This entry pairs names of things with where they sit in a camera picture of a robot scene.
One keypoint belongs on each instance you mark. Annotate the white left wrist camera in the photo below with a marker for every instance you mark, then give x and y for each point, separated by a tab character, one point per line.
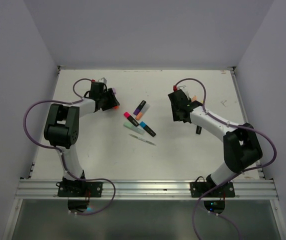
103	80

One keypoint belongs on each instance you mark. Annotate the blue cap black highlighter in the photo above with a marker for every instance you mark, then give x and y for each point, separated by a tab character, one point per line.
147	129

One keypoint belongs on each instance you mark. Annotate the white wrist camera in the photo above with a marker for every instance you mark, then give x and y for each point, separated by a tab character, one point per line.
185	90
103	80

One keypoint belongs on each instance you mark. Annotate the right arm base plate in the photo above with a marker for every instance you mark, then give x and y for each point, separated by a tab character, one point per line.
202	185

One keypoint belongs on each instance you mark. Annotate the purple cap black highlighter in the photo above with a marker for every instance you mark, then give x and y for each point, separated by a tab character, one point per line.
139	107

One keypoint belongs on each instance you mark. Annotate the aluminium front rail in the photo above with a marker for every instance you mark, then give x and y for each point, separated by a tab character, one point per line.
47	189

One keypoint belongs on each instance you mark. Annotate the pastel orange highlighter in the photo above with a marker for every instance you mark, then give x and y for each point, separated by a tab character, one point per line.
142	111

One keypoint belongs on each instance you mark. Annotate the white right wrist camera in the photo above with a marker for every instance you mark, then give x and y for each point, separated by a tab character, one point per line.
185	90

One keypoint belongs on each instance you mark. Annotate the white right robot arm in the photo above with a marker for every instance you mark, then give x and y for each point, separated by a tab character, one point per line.
241	147

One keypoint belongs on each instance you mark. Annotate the thin grey pen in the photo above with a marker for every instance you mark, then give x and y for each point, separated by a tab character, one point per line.
142	139

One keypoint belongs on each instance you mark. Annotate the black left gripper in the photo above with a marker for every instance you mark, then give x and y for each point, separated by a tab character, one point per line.
112	101

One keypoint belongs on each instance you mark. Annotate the orange cap black highlighter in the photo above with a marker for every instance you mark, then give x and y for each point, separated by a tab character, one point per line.
198	130

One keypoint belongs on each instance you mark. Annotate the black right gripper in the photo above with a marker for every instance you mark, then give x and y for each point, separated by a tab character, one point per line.
175	116

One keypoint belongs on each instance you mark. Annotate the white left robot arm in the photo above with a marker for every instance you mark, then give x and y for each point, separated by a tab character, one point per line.
62	126

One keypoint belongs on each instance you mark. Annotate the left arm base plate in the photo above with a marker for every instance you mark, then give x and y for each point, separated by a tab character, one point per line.
79	189

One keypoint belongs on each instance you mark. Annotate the pink cap black highlighter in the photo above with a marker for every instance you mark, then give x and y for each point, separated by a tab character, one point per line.
132	120

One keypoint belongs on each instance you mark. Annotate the pastel green highlighter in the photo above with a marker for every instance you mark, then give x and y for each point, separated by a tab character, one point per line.
133	128

